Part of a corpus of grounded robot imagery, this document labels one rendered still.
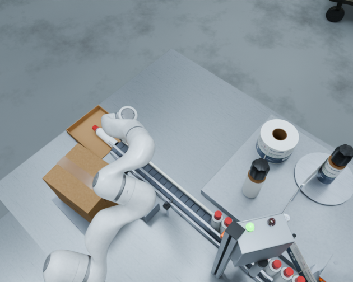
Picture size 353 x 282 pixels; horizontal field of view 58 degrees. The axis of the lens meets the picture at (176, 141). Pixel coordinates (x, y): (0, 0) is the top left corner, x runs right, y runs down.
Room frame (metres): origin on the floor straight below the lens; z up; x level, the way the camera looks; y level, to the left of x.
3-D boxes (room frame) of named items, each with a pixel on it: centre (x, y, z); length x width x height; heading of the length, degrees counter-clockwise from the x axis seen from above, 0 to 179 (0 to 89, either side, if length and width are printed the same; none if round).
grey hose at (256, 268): (0.23, -0.28, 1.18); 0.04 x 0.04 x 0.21
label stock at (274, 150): (0.92, -0.55, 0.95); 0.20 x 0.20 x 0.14
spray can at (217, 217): (0.48, -0.17, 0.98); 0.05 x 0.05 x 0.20
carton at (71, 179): (0.69, 0.45, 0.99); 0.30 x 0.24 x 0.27; 52
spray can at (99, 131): (1.08, 0.43, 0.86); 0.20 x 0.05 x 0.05; 45
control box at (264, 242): (0.28, -0.25, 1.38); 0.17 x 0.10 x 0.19; 100
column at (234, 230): (0.28, -0.16, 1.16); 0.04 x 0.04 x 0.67; 45
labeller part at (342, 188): (0.72, -0.78, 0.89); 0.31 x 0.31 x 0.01
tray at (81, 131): (1.12, 0.47, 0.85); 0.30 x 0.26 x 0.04; 45
